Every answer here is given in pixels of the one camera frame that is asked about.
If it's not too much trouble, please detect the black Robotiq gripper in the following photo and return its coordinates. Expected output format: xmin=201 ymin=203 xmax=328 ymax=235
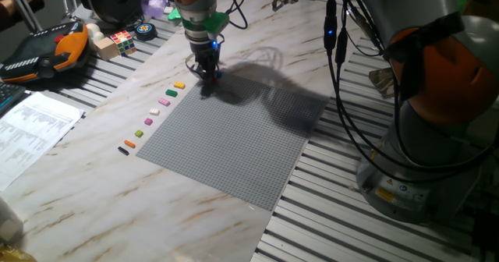
xmin=186 ymin=30 xmax=221 ymax=86

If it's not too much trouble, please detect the person's dark sleeved forearm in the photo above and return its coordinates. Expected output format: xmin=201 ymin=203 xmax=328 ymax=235
xmin=0 ymin=0 xmax=44 ymax=32

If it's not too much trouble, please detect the grey Lego baseplate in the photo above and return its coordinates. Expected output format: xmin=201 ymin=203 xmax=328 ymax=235
xmin=136 ymin=67 xmax=327 ymax=212

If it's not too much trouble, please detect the black disc with yellow centre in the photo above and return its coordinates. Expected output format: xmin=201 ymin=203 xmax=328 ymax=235
xmin=134 ymin=23 xmax=158 ymax=41

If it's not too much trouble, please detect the translucent purple object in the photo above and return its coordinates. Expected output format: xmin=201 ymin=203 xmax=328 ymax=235
xmin=140 ymin=0 xmax=168 ymax=19

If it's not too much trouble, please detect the Rubik's cube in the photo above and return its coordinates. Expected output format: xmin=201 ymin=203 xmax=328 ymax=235
xmin=109 ymin=30 xmax=138 ymax=58

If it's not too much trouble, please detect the wooden cube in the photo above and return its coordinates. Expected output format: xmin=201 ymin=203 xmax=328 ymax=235
xmin=94 ymin=37 xmax=120 ymax=62

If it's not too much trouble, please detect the black filament spool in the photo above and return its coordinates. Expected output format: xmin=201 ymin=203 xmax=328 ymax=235
xmin=77 ymin=0 xmax=143 ymax=25

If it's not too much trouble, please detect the white round figurine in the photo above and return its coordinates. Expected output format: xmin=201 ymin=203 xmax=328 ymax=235
xmin=85 ymin=23 xmax=105 ymax=44

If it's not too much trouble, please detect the black orange teach pendant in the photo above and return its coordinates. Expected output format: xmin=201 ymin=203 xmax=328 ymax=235
xmin=0 ymin=21 xmax=90 ymax=84

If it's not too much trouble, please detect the marble pattern table sheet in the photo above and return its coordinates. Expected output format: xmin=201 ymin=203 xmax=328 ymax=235
xmin=0 ymin=0 xmax=363 ymax=262

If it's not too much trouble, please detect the printed paper sheet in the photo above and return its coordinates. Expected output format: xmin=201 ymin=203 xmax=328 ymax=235
xmin=0 ymin=91 xmax=85 ymax=193

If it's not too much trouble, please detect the gold foil bag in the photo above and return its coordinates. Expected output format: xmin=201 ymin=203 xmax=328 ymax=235
xmin=0 ymin=243 xmax=38 ymax=262

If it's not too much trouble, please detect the thin grey sensor cable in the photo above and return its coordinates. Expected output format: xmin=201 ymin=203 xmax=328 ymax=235
xmin=185 ymin=55 xmax=203 ymax=80

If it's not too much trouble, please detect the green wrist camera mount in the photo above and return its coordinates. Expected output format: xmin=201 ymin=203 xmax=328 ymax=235
xmin=167 ymin=7 xmax=230 ymax=36

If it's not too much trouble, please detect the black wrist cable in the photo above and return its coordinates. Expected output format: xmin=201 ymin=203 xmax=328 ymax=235
xmin=225 ymin=0 xmax=270 ymax=31

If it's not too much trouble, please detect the black cable with LED plug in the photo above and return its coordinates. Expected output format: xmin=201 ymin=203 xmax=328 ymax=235
xmin=322 ymin=0 xmax=488 ymax=185

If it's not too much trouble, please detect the shiny metal bracket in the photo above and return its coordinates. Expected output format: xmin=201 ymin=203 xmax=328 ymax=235
xmin=368 ymin=66 xmax=395 ymax=98

